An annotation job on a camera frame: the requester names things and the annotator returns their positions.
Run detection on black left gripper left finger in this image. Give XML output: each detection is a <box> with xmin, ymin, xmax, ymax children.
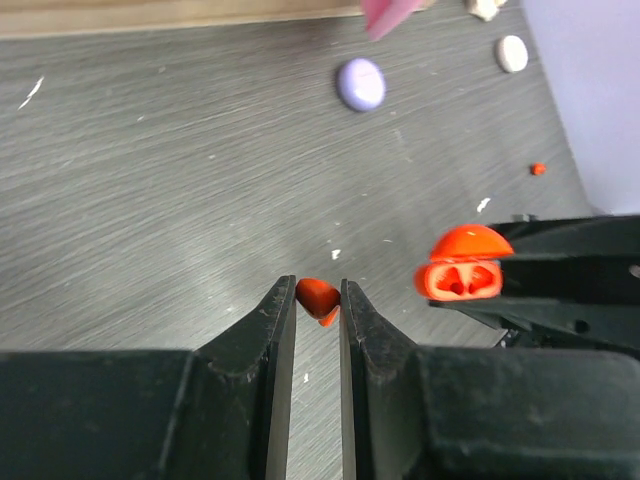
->
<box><xmin>162</xmin><ymin>275</ymin><xmax>296</xmax><ymax>479</ymax></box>

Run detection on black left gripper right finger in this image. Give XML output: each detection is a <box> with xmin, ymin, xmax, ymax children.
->
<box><xmin>339</xmin><ymin>279</ymin><xmax>450</xmax><ymax>479</ymax></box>

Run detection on orange earbud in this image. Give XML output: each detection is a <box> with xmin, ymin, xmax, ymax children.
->
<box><xmin>530</xmin><ymin>163</ymin><xmax>547</xmax><ymax>176</ymax></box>
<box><xmin>296</xmin><ymin>278</ymin><xmax>341</xmax><ymax>328</ymax></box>

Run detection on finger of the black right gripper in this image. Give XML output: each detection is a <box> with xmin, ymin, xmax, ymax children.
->
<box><xmin>490</xmin><ymin>215</ymin><xmax>639</xmax><ymax>267</ymax></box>
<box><xmin>428</xmin><ymin>297</ymin><xmax>639</xmax><ymax>358</ymax></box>

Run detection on pink t-shirt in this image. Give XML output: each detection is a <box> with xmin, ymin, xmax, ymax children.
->
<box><xmin>360</xmin><ymin>0</ymin><xmax>424</xmax><ymax>41</ymax></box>

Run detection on wooden clothes rack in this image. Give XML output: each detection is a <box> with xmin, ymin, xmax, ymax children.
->
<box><xmin>1</xmin><ymin>0</ymin><xmax>361</xmax><ymax>38</ymax></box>

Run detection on cream crumpled cloth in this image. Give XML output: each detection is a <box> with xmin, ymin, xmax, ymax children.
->
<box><xmin>465</xmin><ymin>0</ymin><xmax>507</xmax><ymax>22</ymax></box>

